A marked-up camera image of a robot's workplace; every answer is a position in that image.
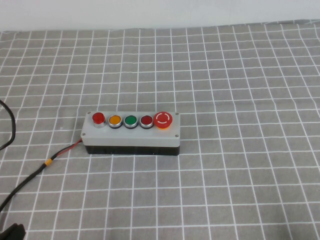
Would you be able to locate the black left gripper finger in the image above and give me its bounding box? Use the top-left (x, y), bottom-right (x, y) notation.
top-left (11, 223), bottom-right (27, 240)
top-left (0, 224), bottom-right (15, 240)

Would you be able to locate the grey black button control box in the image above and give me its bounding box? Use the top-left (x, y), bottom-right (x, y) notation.
top-left (81, 110), bottom-right (181, 157)

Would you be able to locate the yellow flat push button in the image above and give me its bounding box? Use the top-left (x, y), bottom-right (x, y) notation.
top-left (107, 114), bottom-right (123, 130)

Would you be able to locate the green flat push button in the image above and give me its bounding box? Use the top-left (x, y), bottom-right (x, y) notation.
top-left (123, 114), bottom-right (139, 130)

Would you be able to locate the red flat push button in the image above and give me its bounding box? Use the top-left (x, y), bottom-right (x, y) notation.
top-left (139, 114), bottom-right (154, 130)

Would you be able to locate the red mushroom emergency stop button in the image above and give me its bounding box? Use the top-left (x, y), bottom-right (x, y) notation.
top-left (152, 111), bottom-right (174, 130)

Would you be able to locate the red dome indicator lamp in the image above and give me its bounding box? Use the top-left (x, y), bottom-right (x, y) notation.
top-left (91, 112), bottom-right (107, 129)

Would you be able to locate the grey white-grid tablecloth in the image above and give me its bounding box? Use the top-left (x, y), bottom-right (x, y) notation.
top-left (0, 19), bottom-right (320, 240)

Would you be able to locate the black power cable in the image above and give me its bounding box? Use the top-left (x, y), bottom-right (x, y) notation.
top-left (0, 138), bottom-right (85, 213)

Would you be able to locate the thin black cable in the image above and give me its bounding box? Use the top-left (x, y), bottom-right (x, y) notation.
top-left (0, 99), bottom-right (17, 151)

